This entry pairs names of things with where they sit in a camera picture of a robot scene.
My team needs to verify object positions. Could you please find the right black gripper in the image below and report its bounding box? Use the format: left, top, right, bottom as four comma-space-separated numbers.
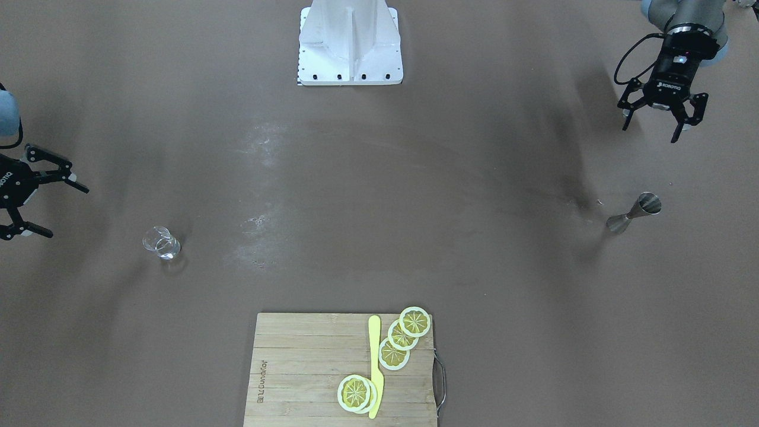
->
1, 144, 90, 241

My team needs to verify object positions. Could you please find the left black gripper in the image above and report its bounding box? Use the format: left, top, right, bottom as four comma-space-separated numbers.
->
617, 25, 714, 144

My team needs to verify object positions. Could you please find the steel jigger shaker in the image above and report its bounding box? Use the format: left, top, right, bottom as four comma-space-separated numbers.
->
605, 192, 662, 234

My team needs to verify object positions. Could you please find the clear glass measuring cup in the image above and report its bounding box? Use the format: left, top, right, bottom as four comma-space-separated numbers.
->
142, 226, 181, 260

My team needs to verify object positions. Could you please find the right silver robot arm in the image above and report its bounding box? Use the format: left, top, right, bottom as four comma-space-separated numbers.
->
1, 85, 89, 241

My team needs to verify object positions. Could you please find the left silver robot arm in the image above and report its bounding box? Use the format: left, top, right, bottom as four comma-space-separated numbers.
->
617, 1, 729, 144

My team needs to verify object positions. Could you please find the lemon slice far end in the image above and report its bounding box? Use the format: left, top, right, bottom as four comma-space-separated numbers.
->
398, 306, 433, 338

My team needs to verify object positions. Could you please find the lemon slice by knife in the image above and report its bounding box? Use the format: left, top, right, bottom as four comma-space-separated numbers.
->
337, 375, 378, 415

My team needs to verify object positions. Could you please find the yellow plastic knife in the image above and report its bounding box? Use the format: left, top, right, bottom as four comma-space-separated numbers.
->
368, 314, 384, 419

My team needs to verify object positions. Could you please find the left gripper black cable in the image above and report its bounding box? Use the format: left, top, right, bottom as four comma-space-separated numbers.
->
613, 32, 667, 86

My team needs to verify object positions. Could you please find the white pedestal base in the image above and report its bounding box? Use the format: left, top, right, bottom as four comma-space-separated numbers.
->
296, 1, 404, 86

